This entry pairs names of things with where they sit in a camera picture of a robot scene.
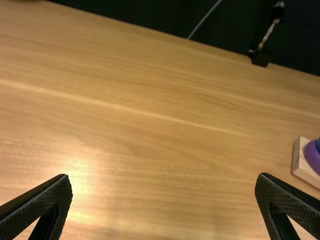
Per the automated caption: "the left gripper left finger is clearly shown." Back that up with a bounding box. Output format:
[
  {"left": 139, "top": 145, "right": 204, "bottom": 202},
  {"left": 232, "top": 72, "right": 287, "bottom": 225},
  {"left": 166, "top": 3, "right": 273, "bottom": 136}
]
[{"left": 0, "top": 173, "right": 74, "bottom": 240}]

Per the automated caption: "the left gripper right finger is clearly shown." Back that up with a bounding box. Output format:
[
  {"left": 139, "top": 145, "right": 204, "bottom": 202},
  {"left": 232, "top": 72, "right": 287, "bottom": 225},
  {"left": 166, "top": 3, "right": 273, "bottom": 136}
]
[{"left": 254, "top": 171, "right": 320, "bottom": 240}]

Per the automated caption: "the wooden peg base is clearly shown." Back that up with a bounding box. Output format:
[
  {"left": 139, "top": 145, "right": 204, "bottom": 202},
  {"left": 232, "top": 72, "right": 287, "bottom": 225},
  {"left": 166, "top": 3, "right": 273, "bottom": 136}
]
[{"left": 291, "top": 136, "right": 320, "bottom": 191}]

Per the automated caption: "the black clamp stand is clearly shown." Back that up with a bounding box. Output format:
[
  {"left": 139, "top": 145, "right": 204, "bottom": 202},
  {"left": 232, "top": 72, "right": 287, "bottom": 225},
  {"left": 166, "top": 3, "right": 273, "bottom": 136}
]
[{"left": 247, "top": 1, "right": 286, "bottom": 68}]

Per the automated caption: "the purple ring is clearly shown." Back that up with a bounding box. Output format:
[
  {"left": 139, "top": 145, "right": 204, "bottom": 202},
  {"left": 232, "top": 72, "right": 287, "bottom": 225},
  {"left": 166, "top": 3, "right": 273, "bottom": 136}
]
[{"left": 302, "top": 139, "right": 320, "bottom": 176}]

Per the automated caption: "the grey cable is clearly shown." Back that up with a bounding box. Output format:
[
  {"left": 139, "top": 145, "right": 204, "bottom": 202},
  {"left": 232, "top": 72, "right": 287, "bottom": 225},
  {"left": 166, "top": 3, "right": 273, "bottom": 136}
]
[{"left": 186, "top": 0, "right": 224, "bottom": 40}]

